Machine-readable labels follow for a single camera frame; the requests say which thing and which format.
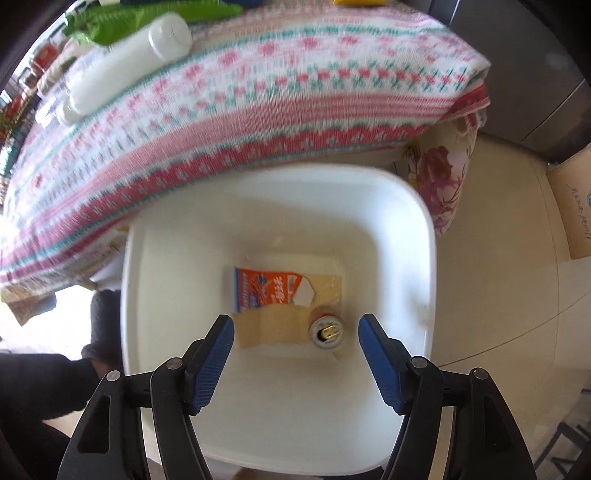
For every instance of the green snack bag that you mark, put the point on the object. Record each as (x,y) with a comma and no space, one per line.
(105,25)

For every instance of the dark grey refrigerator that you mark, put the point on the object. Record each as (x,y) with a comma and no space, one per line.
(540,98)

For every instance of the black wire rack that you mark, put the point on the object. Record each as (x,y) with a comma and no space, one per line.
(43,66)

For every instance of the grey slipper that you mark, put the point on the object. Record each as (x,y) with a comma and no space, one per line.
(105,337)

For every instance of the patterned knit tablecloth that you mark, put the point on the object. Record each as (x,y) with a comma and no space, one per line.
(291,80)

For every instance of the cardboard box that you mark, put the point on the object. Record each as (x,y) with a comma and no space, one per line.
(571,185)

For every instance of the yellow wrapper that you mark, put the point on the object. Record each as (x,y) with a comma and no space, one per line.
(361,3)

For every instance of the red drink can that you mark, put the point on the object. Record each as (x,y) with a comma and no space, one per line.
(326,328)

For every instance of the white plastic bottle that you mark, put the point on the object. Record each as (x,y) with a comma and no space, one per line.
(164,41)

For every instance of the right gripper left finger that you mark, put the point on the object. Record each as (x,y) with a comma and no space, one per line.
(108,440)

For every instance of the orange white milk carton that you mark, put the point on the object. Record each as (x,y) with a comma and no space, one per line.
(281,304)

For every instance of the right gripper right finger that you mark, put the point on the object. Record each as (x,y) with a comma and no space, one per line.
(486,442)

